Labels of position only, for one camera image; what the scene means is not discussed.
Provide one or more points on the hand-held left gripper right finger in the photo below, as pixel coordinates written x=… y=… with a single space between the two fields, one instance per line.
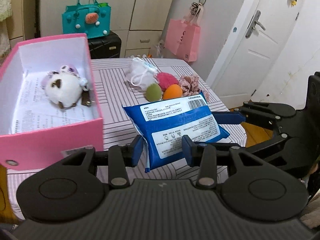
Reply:
x=187 y=151

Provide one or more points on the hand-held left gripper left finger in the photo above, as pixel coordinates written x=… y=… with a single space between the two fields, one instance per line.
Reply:
x=137 y=150

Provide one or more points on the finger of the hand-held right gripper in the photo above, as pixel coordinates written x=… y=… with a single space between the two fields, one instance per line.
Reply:
x=270 y=141
x=230 y=118

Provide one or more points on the blue wipes packet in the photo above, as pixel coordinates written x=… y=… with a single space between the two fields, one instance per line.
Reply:
x=172 y=122

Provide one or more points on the pink floral scrunchie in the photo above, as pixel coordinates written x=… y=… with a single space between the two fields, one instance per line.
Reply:
x=190 y=83

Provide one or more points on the green ball plush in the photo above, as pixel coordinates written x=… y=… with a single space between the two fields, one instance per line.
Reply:
x=153 y=92

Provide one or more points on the orange ball plush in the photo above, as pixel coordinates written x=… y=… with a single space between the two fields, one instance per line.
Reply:
x=172 y=92

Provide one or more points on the pink strawberry plush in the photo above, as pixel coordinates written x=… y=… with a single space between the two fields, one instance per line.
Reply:
x=167 y=80

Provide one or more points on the pink cardboard box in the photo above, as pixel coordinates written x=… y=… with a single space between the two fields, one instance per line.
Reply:
x=50 y=140

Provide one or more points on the white round plush toy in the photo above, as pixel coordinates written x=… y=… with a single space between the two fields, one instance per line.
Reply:
x=66 y=87

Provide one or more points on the purple plush toy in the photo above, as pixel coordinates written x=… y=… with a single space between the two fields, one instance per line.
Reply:
x=72 y=70

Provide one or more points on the striped tablecloth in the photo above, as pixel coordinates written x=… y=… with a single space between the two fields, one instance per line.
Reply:
x=112 y=85

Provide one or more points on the pink shopping bag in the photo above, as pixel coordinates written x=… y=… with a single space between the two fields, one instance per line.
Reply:
x=183 y=40

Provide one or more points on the clear plastic bag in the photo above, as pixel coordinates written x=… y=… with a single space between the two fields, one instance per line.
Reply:
x=160 y=47

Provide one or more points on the black suitcase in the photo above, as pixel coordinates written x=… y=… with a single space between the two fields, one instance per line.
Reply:
x=105 y=46

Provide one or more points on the printed paper sheet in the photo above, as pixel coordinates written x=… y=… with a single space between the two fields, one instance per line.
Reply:
x=32 y=110

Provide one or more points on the cream wardrobe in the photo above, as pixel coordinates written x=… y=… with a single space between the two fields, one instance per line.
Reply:
x=140 y=10

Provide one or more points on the teal felt handbag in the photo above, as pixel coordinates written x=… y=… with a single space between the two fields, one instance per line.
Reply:
x=72 y=22

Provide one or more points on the cream fleece pajama top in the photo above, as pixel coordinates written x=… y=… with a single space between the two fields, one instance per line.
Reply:
x=5 y=0

